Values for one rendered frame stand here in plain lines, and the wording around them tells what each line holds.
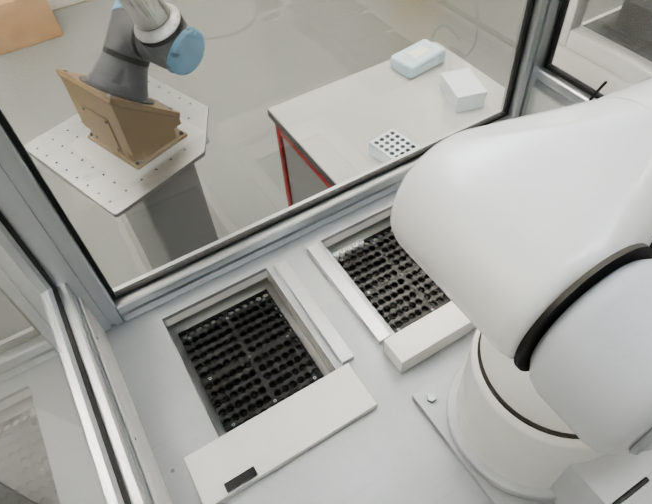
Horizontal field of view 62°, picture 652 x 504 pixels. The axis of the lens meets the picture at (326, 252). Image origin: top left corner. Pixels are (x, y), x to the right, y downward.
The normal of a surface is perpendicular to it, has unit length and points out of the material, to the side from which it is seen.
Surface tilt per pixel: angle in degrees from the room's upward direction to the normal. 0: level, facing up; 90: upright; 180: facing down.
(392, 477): 0
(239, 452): 0
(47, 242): 90
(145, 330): 0
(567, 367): 67
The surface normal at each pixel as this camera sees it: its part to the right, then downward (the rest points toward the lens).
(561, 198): -0.22, -0.54
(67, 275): 0.51, 0.65
